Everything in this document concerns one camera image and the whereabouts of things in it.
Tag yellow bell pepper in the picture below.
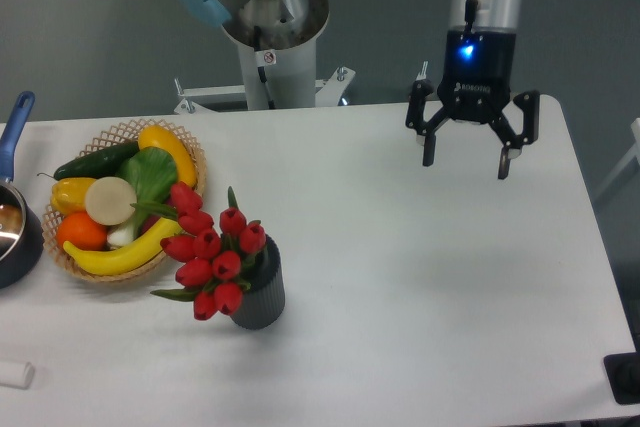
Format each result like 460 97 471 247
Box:
50 177 96 216

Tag yellow squash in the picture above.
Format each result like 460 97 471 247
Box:
138 124 197 187

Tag green cucumber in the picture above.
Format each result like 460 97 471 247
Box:
38 142 139 181

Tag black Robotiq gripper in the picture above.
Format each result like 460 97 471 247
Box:
405 0 540 180

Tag orange fruit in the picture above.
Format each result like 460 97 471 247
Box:
56 212 107 251

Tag yellow banana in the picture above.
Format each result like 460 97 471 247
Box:
63 218 182 276

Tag white frame at right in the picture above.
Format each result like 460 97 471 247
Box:
593 118 639 206

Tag white cylinder object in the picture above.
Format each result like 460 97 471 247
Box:
0 359 36 390

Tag purple eggplant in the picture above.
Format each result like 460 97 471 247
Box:
139 197 174 235

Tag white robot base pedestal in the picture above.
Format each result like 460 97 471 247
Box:
237 40 316 110

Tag dark blue saucepan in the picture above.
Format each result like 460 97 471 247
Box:
1 91 43 289

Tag dark grey ribbed vase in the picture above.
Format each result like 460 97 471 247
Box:
231 236 286 330

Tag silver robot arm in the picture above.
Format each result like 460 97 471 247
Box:
179 0 539 178

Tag black device at edge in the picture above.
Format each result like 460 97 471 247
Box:
603 352 639 405

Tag red tulip bouquet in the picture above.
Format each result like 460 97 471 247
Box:
134 182 267 321

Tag white metal mounting frame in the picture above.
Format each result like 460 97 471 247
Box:
172 61 430 115

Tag beige round disc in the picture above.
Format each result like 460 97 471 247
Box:
84 177 137 226

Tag green bok choy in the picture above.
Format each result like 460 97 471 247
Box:
107 147 178 250

